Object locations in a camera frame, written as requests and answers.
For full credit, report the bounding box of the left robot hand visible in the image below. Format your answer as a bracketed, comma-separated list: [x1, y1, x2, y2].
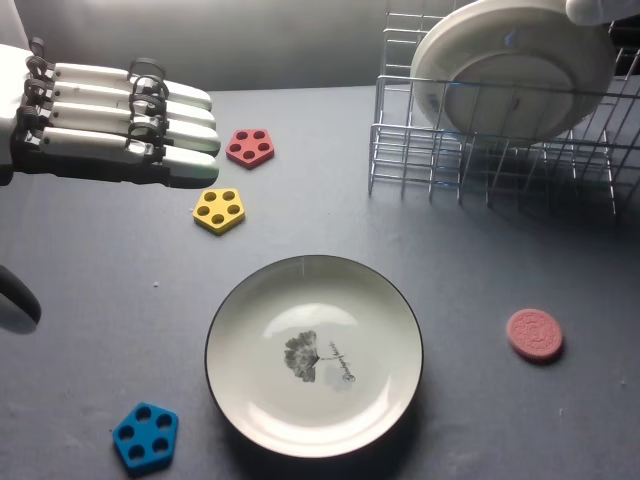
[0, 37, 222, 335]

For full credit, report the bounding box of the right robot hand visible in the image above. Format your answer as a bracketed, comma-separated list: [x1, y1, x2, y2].
[564, 0, 640, 27]

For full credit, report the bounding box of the white plate with leaf print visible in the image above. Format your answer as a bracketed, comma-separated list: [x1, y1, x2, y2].
[409, 0, 617, 147]
[203, 254, 425, 459]

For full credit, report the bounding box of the yellow pentagon block with holes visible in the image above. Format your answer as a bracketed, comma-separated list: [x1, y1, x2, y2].
[192, 188, 247, 236]

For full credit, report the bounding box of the red pentagon block with holes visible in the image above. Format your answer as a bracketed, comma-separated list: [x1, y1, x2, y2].
[224, 128, 276, 171]

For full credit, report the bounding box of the grey table cloth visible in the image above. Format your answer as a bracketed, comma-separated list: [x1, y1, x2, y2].
[0, 85, 640, 480]

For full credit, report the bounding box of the blue pentagon block with holes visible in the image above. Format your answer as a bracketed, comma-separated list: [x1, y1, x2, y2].
[112, 401, 180, 476]

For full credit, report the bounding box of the pink round cookie toy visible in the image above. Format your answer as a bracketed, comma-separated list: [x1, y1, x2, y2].
[505, 308, 564, 364]

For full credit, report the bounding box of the silver wire dish rack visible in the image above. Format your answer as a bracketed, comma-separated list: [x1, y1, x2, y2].
[368, 0, 640, 217]

